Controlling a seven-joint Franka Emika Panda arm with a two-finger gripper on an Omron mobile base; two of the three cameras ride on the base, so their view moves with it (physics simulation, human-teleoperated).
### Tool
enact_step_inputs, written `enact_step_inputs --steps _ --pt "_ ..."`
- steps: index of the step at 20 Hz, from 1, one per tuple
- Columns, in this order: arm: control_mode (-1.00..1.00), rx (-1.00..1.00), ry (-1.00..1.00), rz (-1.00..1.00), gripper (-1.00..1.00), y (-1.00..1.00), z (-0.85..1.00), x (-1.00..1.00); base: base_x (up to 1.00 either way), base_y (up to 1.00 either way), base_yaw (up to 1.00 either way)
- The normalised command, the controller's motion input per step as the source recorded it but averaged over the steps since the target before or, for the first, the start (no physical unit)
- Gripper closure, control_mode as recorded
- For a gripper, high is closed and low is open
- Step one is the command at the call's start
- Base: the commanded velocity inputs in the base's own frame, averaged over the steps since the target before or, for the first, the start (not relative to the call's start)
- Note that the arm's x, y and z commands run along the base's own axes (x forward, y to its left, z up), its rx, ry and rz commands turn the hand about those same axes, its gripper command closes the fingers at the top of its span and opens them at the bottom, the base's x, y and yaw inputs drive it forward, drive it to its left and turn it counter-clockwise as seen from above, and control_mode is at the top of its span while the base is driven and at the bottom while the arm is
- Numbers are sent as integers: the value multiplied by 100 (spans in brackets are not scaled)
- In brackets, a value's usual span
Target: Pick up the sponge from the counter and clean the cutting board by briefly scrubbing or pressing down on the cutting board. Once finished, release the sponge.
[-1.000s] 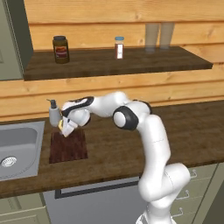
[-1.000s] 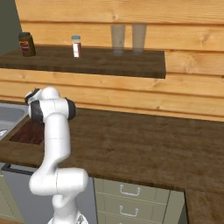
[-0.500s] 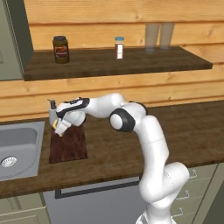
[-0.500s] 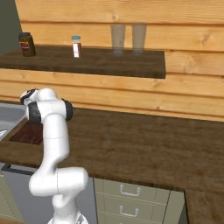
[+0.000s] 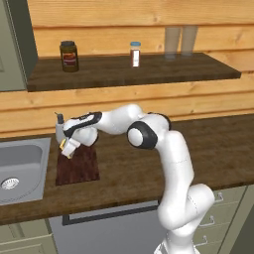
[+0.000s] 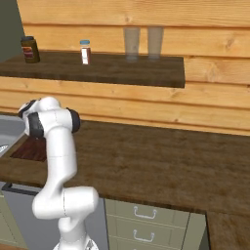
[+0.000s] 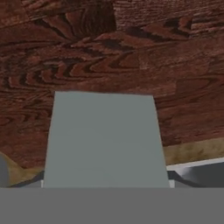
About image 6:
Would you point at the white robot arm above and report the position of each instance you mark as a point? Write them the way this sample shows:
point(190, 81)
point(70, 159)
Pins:
point(61, 153)

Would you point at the dark wooden cutting board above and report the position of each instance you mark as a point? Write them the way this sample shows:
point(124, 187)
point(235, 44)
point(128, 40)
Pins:
point(32, 150)

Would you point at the clear drinking glass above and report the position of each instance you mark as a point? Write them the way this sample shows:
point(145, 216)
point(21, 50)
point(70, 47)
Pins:
point(155, 42)
point(132, 44)

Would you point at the small blue-capped spice bottle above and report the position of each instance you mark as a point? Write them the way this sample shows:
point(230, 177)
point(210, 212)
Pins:
point(85, 52)

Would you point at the olive drawer front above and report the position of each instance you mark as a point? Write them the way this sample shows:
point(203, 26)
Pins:
point(146, 212)
point(145, 233)
point(143, 245)

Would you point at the grey sink basin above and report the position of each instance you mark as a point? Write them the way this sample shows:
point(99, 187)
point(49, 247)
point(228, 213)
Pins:
point(9, 133)

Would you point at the dark jar with red label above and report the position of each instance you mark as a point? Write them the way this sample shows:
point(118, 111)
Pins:
point(30, 50)

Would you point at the olive cupboard panel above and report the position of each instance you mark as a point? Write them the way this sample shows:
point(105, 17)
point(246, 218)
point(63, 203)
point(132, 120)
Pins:
point(197, 231)

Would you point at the grey dishwasher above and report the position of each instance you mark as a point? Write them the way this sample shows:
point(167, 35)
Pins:
point(29, 224)

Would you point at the olive cupboard door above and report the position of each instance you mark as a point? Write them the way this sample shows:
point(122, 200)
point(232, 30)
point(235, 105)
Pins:
point(9, 224)

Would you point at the dark wooden wall shelf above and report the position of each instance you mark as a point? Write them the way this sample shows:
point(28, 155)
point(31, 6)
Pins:
point(97, 69)

